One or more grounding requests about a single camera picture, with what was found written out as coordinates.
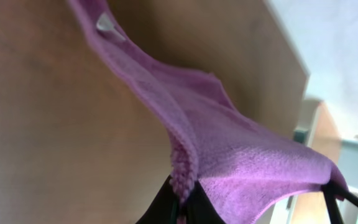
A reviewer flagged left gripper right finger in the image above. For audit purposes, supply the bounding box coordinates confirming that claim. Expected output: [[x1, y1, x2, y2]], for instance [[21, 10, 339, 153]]
[[185, 181, 225, 224]]

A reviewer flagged purple microfiber cloth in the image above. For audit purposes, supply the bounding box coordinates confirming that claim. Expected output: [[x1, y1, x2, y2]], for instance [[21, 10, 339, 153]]
[[70, 0, 346, 223]]

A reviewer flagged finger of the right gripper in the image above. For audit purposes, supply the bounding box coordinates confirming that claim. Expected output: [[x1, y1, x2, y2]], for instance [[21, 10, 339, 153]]
[[321, 182, 358, 224]]

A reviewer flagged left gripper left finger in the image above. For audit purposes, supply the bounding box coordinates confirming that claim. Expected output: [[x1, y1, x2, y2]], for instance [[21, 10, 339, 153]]
[[136, 175, 179, 224]]

